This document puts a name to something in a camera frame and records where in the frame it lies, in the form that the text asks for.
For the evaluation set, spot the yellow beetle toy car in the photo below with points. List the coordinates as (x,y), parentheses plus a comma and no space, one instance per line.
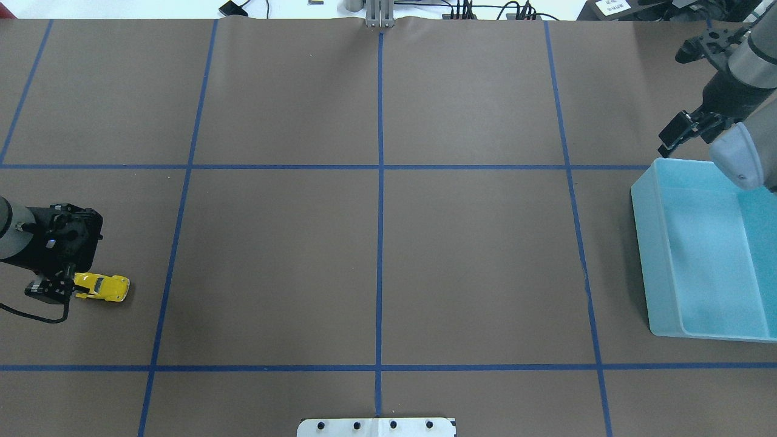
(96,286)

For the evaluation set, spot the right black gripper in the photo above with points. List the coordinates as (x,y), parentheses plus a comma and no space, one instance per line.
(731,94)

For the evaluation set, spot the light blue plastic bin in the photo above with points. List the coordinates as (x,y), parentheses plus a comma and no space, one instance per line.
(707,251)

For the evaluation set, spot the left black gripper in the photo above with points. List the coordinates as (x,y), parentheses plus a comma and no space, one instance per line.
(31,258)

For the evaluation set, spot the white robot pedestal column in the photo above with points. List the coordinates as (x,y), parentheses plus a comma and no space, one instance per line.
(412,426)

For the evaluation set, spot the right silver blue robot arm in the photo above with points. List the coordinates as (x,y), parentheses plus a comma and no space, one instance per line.
(736,117)

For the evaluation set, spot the aluminium frame post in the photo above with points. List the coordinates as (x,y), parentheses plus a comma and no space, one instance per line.
(379,13)

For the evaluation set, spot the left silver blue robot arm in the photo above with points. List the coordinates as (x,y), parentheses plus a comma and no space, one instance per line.
(8,242)

